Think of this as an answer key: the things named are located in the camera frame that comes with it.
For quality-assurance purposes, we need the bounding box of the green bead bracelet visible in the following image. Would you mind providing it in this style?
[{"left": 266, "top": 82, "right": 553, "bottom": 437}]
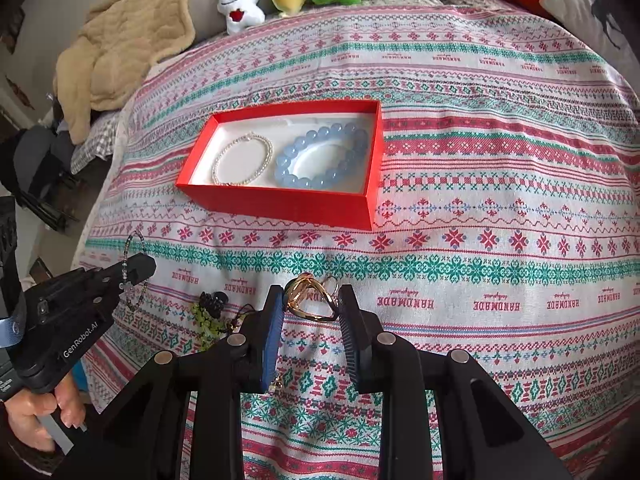
[{"left": 192, "top": 302, "right": 228, "bottom": 348}]

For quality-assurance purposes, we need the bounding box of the patterned knit blanket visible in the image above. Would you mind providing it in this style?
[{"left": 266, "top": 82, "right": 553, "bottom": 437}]
[{"left": 70, "top": 0, "right": 640, "bottom": 480}]

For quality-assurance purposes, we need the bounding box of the white pearl bracelet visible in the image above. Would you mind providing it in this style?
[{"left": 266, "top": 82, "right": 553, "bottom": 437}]
[{"left": 211, "top": 131, "right": 274, "bottom": 187}]

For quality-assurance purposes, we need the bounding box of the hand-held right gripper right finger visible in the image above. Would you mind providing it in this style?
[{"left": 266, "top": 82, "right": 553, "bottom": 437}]
[{"left": 337, "top": 284, "right": 556, "bottom": 480}]

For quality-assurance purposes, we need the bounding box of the white rabbit plush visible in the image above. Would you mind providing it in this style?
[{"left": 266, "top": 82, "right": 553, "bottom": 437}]
[{"left": 216, "top": 0, "right": 266, "bottom": 36}]

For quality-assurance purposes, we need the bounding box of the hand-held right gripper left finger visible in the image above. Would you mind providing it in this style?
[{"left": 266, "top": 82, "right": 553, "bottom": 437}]
[{"left": 100, "top": 285, "right": 286, "bottom": 480}]

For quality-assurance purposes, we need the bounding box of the pale blue bead bracelet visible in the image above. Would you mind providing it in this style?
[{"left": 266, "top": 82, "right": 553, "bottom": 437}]
[{"left": 274, "top": 122, "right": 371, "bottom": 192}]

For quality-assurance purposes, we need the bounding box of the dark chair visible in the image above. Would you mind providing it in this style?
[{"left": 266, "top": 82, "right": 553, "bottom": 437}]
[{"left": 0, "top": 127, "right": 81, "bottom": 233}]

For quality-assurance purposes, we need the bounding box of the dark thin bead bracelet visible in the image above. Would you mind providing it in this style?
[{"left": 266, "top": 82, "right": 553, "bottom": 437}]
[{"left": 122, "top": 232, "right": 151, "bottom": 313}]

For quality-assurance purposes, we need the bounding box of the white deer print pillow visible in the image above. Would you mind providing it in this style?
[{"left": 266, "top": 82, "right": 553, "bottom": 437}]
[{"left": 540, "top": 0, "right": 636, "bottom": 76}]

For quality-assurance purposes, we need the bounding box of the red jewelry box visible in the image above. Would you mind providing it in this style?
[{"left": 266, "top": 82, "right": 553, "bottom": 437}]
[{"left": 175, "top": 100, "right": 383, "bottom": 232}]

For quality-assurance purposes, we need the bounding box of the person's left hand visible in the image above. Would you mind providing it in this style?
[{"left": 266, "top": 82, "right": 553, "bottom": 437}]
[{"left": 0, "top": 377, "right": 88, "bottom": 453}]

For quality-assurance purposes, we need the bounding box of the black hair claw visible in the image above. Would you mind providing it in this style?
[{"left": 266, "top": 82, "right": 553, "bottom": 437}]
[{"left": 199, "top": 290, "right": 228, "bottom": 318}]

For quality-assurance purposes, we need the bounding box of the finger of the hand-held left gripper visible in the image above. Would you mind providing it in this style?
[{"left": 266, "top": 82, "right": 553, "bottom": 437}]
[{"left": 102, "top": 254, "right": 157, "bottom": 306}]

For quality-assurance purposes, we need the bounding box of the beige quilted blanket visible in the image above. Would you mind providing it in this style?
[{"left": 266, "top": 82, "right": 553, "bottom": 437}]
[{"left": 54, "top": 0, "right": 203, "bottom": 145}]

